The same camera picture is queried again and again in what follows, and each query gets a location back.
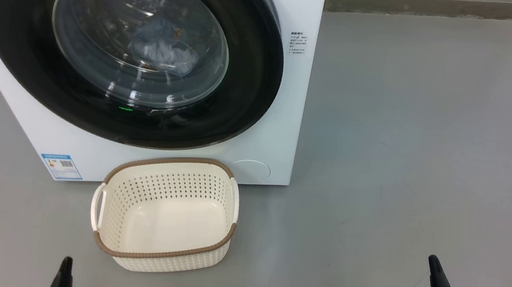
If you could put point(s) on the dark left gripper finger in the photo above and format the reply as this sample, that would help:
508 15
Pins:
63 282

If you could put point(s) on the black round glass washer door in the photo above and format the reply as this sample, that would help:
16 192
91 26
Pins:
19 42

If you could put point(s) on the blue orange-print garment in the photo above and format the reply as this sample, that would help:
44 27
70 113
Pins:
163 29

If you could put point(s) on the white front-load washing machine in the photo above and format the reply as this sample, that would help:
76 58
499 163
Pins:
287 118

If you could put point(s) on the stainless steel washing machine drum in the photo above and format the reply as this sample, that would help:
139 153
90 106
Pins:
103 8

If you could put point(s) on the blue energy label sticker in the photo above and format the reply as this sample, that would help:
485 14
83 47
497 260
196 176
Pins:
62 167

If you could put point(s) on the cream perforated laundry basket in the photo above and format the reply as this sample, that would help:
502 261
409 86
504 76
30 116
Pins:
167 219

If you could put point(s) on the round white filter cover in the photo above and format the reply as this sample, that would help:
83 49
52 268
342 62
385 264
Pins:
250 170

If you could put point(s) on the small printed text sticker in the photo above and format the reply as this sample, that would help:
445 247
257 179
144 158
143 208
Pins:
297 43

